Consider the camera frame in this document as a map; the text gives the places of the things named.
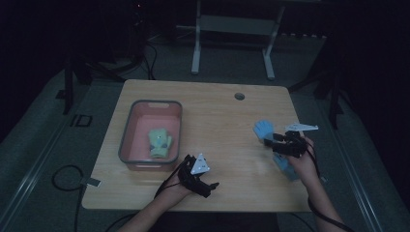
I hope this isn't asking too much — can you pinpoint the person's right hand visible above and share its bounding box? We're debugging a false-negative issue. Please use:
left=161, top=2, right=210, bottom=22
left=287, top=136, right=321, bottom=187

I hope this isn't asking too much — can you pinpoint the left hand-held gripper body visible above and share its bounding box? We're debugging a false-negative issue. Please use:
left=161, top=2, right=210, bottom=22
left=176, top=153, right=215, bottom=199

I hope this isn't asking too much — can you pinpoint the black metal stand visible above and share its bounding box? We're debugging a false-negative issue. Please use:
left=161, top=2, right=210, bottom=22
left=287, top=30, right=354, bottom=131

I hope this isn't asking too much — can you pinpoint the black tripod stand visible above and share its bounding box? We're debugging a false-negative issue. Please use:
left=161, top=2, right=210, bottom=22
left=55, top=38, right=147, bottom=116

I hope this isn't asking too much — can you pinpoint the blue glove dotted grey cuff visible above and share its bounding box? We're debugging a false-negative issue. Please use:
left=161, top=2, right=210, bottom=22
left=272, top=152, right=300, bottom=182

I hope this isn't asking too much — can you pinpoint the person's left hand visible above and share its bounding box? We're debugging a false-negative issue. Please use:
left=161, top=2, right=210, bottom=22
left=160, top=179, right=195, bottom=203

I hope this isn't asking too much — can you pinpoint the left hand-held gripper black cable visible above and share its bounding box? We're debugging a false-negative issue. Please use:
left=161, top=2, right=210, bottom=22
left=153, top=159, right=189, bottom=199

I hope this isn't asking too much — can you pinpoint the black looped floor cable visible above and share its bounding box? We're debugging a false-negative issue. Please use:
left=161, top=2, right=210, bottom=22
left=51, top=164, right=87, bottom=232

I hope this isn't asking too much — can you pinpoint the plain blue glove grey cuff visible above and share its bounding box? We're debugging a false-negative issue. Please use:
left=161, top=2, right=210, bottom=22
left=252, top=119, right=276, bottom=143

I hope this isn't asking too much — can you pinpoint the person's dark clothing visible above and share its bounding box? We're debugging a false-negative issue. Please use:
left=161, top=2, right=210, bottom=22
left=158, top=211, right=280, bottom=232

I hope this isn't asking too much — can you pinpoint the hand-held gripper black cable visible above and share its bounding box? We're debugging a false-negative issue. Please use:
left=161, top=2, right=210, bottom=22
left=153, top=159, right=189, bottom=199
left=304, top=140, right=356, bottom=232

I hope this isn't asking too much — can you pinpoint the right hand-held gripper black cable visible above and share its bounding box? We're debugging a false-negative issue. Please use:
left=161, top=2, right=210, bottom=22
left=304, top=140, right=356, bottom=232

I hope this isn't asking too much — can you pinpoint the pink plastic basin grey rim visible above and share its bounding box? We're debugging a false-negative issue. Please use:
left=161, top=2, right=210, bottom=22
left=117, top=100, right=184, bottom=172

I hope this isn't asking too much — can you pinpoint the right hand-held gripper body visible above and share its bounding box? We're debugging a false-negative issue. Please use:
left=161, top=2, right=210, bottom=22
left=272, top=121, right=320, bottom=160

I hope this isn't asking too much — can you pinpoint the green knit glove face print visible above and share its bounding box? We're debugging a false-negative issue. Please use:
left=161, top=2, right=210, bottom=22
left=147, top=128, right=174, bottom=160

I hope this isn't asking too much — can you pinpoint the white metal desk frame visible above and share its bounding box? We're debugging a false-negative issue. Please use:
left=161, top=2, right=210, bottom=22
left=190, top=0, right=286, bottom=81

